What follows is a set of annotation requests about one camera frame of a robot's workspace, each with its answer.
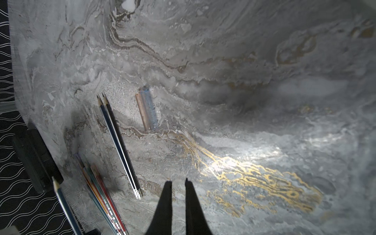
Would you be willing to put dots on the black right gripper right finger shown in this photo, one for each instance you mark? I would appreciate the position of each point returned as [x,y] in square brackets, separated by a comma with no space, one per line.
[196,223]

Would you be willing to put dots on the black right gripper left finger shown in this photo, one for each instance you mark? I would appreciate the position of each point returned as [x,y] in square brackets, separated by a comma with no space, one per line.
[161,223]

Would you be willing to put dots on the black pencil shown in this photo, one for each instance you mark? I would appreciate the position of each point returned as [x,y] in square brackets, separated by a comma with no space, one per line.
[124,154]

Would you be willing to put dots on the dark blue pencil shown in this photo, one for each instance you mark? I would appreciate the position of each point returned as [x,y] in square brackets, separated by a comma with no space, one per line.
[66,208]

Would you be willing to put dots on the clear pink pencil cap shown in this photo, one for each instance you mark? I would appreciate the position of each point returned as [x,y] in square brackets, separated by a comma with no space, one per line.
[143,111]

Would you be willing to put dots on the clear blue pencil cap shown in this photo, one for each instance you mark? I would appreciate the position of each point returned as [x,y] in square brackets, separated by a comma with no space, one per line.
[150,109]

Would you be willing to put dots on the black plastic case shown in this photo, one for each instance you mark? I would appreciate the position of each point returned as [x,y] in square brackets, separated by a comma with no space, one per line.
[37,160]

